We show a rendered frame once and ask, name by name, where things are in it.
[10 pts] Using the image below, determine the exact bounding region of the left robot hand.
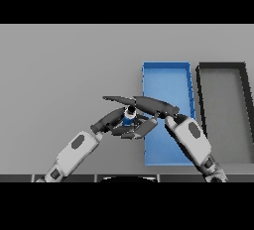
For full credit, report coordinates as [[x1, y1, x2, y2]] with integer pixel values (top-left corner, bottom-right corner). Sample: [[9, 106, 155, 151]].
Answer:
[[89, 106, 150, 137]]

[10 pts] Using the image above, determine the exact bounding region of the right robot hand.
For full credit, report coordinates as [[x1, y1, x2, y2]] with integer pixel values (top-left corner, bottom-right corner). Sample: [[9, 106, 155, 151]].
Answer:
[[101, 95, 189, 140]]

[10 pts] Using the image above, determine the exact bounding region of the blue pipe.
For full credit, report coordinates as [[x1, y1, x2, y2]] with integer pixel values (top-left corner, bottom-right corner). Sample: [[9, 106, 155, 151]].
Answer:
[[122, 105, 138, 128]]

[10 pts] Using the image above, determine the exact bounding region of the blue bin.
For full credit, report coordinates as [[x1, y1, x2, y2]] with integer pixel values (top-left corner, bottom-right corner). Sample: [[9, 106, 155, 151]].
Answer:
[[141, 61, 197, 167]]

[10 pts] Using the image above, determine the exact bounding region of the dark grey bin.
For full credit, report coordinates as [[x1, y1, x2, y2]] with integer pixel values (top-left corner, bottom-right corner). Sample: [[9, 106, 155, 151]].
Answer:
[[195, 61, 254, 165]]

